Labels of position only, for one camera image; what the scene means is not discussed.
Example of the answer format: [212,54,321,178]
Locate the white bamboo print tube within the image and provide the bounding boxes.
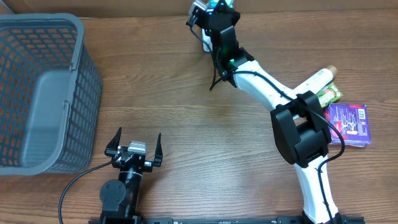
[294,65,338,94]

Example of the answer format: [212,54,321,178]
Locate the white barcode scanner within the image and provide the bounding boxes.
[201,29,213,52]

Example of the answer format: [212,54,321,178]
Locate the teal plastic packet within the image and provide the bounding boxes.
[207,0,236,9]

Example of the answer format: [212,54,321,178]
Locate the purple sanitary pad pack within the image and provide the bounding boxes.
[325,103,372,147]

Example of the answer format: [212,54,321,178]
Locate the grey plastic mesh basket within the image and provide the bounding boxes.
[1,13,103,176]

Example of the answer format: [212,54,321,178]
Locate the green yellow snack pouch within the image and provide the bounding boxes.
[316,82,343,108]

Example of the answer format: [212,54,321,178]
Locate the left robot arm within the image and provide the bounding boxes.
[99,128,163,224]

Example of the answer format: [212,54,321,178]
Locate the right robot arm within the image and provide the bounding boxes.
[187,1,338,223]

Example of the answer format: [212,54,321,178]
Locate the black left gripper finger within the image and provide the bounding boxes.
[105,127,122,151]
[153,133,163,167]

